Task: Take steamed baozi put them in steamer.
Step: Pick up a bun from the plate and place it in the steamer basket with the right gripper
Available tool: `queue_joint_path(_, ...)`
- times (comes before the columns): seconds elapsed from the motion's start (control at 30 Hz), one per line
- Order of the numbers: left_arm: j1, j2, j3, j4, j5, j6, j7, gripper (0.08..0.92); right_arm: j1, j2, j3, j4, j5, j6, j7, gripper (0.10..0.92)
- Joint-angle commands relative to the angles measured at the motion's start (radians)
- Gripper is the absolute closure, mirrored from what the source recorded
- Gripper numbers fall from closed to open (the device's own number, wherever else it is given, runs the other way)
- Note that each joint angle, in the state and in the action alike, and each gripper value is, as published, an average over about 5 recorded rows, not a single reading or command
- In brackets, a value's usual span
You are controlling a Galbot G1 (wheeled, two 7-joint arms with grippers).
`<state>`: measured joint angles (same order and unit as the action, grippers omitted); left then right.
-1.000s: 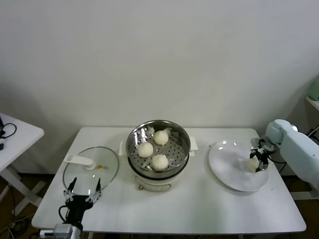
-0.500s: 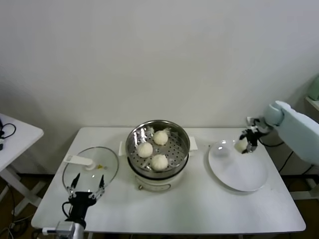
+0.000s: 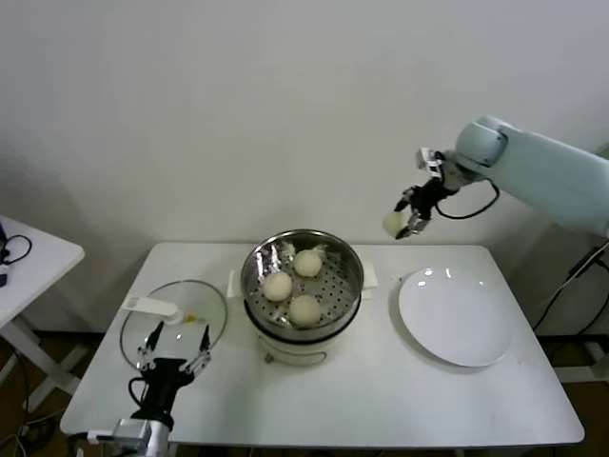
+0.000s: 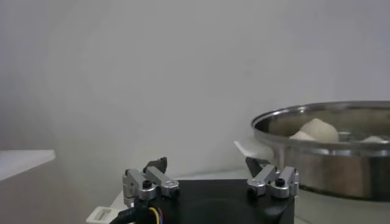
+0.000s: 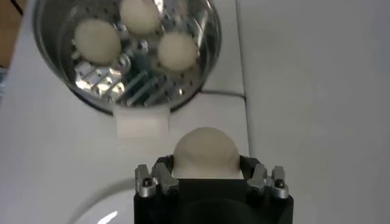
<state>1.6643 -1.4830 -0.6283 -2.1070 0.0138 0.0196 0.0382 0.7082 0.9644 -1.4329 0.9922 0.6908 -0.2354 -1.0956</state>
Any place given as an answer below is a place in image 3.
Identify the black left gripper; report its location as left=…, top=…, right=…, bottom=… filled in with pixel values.
left=136, top=320, right=212, bottom=419

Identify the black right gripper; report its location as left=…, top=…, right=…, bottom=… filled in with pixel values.
left=392, top=176, right=459, bottom=239

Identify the white steamed baozi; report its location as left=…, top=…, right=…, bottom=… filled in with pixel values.
left=263, top=271, right=294, bottom=303
left=288, top=294, right=323, bottom=328
left=383, top=211, right=410, bottom=239
left=293, top=249, right=324, bottom=278

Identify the stainless steel steamer basket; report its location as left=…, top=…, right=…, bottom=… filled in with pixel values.
left=226, top=229, right=382, bottom=334

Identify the white round plate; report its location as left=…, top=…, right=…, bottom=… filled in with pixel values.
left=397, top=267, right=515, bottom=368

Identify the white electric cooker pot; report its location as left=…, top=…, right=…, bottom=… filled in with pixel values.
left=245, top=294, right=365, bottom=368

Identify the white side table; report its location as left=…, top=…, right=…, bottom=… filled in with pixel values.
left=0, top=214, right=87, bottom=413

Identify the glass lid with white handle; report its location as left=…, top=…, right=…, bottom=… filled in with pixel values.
left=118, top=279, right=228, bottom=373

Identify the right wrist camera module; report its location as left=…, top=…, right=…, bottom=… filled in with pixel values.
left=415, top=148, right=447, bottom=180

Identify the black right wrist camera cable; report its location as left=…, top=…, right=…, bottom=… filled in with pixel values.
left=433, top=179, right=501, bottom=220

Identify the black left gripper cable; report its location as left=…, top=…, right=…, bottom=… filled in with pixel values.
left=128, top=377, right=147, bottom=415

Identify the black cable on side table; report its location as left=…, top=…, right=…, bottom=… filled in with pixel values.
left=0, top=234, right=33, bottom=268

